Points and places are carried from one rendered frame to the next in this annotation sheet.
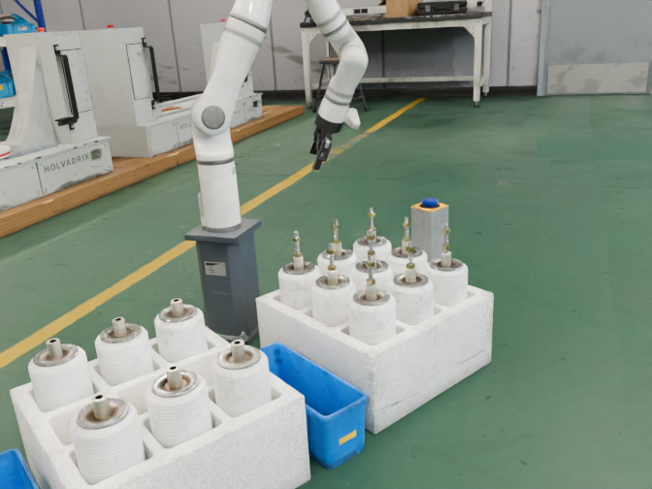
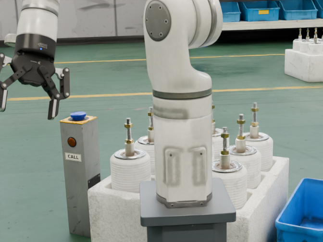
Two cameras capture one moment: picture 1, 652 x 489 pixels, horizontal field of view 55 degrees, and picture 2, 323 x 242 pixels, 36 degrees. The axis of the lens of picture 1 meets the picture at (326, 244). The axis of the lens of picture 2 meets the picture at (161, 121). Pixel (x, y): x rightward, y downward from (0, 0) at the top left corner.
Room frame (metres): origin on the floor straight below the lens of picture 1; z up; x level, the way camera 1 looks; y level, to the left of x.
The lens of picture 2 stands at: (1.87, 0.93, 0.63)
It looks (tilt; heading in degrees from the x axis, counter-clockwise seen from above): 15 degrees down; 246
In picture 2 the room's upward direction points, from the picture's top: 2 degrees counter-clockwise
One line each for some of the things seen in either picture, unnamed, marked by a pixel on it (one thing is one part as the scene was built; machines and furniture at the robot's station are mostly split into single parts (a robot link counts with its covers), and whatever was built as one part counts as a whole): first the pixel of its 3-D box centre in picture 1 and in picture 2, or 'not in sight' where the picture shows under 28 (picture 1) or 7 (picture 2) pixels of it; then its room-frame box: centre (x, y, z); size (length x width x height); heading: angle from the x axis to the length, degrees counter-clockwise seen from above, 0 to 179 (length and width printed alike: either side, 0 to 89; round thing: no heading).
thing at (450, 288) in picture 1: (445, 301); not in sight; (1.30, -0.27, 0.16); 0.10 x 0.10 x 0.18
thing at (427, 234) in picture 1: (429, 262); (82, 176); (1.56, -0.28, 0.16); 0.07 x 0.07 x 0.31; 40
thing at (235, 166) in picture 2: (299, 268); (224, 166); (1.33, 0.07, 0.25); 0.08 x 0.08 x 0.01
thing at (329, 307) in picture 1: (335, 319); (240, 186); (1.24, -0.01, 0.16); 0.10 x 0.10 x 0.18
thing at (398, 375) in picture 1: (374, 330); (195, 205); (1.32, -0.10, 0.09); 0.39 x 0.39 x 0.18; 40
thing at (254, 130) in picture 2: (371, 291); (254, 132); (1.15, -0.09, 0.26); 0.02 x 0.02 x 0.03
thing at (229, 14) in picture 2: not in sight; (220, 12); (-1.17, -4.08, 0.36); 0.50 x 0.38 x 0.21; 69
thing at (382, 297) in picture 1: (371, 297); (254, 137); (1.15, -0.09, 0.25); 0.08 x 0.08 x 0.01
